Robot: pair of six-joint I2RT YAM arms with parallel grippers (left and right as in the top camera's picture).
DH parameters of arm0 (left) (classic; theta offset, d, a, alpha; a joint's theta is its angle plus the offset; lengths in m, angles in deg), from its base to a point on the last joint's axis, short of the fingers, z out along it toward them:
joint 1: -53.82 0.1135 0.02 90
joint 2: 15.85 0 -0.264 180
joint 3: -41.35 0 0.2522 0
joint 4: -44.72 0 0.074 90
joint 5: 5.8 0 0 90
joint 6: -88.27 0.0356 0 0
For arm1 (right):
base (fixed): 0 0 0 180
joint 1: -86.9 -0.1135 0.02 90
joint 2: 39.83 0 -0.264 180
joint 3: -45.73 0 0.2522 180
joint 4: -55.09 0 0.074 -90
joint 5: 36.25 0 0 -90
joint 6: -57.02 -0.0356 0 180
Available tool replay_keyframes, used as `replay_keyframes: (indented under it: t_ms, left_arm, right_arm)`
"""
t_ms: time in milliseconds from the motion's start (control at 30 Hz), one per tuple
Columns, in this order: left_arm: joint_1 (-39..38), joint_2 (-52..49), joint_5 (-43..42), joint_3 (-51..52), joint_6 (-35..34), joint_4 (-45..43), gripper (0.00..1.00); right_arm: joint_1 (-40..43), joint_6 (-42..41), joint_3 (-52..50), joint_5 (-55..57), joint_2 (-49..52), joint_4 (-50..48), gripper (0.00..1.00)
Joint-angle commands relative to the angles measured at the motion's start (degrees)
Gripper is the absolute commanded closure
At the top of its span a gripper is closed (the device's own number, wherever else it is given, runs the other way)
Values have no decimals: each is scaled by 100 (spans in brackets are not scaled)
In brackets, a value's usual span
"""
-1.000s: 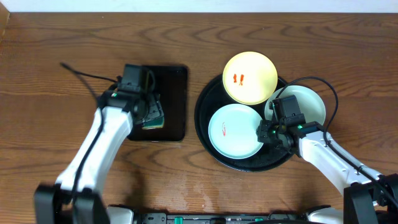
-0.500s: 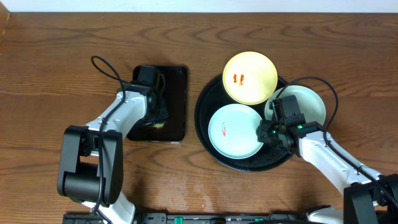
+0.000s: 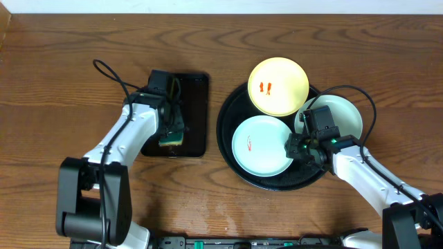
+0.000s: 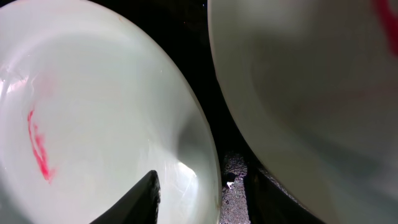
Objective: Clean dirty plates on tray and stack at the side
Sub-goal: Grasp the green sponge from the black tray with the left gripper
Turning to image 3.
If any green yellow sponge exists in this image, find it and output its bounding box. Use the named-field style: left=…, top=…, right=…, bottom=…
left=159, top=131, right=184, bottom=147

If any black rectangular tray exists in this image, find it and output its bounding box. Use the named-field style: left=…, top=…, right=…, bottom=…
left=141, top=73, right=210, bottom=157

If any yellow plate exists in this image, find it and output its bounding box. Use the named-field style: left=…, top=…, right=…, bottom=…
left=247, top=57, right=309, bottom=117

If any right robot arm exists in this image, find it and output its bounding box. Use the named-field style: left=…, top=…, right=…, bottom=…
left=284, top=133, right=442, bottom=248

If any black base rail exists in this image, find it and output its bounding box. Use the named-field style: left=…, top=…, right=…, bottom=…
left=142, top=237, right=344, bottom=249

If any light green plate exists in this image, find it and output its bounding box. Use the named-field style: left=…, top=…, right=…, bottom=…
left=231, top=116, right=293, bottom=177
left=311, top=95, right=363, bottom=139

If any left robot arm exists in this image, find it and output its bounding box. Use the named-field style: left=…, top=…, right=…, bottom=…
left=55, top=92, right=184, bottom=248

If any black round tray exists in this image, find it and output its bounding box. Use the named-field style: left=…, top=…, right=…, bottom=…
left=216, top=83, right=327, bottom=191

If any light green plate front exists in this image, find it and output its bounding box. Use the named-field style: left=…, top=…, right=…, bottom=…
left=231, top=116, right=293, bottom=177

